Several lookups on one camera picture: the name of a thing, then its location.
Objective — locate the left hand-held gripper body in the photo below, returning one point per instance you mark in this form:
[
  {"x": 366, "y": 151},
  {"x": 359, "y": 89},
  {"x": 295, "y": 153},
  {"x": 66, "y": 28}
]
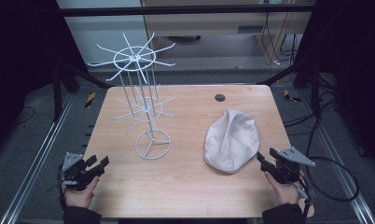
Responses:
[{"x": 75, "y": 172}]

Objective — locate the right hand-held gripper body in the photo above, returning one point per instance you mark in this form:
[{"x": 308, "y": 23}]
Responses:
[{"x": 288, "y": 166}]

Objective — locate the beige cap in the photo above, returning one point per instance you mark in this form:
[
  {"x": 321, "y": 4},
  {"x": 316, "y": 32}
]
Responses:
[{"x": 232, "y": 140}]

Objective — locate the person's left hand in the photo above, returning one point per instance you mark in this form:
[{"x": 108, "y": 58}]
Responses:
[{"x": 80, "y": 196}]

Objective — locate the person's right hand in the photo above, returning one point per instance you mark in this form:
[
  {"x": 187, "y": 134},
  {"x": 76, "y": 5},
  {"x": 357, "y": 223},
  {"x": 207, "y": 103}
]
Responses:
[{"x": 283, "y": 193}]

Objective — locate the yellow black tape strip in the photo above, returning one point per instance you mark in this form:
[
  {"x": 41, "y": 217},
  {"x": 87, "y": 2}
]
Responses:
[
  {"x": 290, "y": 95},
  {"x": 90, "y": 100}
]

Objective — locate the black metal stand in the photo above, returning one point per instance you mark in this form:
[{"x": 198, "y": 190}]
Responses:
[
  {"x": 67, "y": 77},
  {"x": 303, "y": 74}
]

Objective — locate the dark curtain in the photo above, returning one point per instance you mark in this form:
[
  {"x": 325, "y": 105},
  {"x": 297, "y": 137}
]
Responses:
[
  {"x": 20, "y": 62},
  {"x": 353, "y": 62}
]

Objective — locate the white cabinet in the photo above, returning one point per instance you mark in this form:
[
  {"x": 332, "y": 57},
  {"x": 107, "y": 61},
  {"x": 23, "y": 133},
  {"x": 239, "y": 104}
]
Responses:
[{"x": 104, "y": 31}]

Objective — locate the wooden office desk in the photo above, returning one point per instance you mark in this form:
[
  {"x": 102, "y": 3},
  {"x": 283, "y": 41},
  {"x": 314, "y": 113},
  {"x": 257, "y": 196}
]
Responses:
[{"x": 207, "y": 23}]

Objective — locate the aluminium floor rail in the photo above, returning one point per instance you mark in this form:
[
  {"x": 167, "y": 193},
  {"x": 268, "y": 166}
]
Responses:
[
  {"x": 36, "y": 161},
  {"x": 341, "y": 174}
]

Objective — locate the black horizontal frame bar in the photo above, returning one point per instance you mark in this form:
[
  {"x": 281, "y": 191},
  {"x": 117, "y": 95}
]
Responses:
[{"x": 182, "y": 10}]

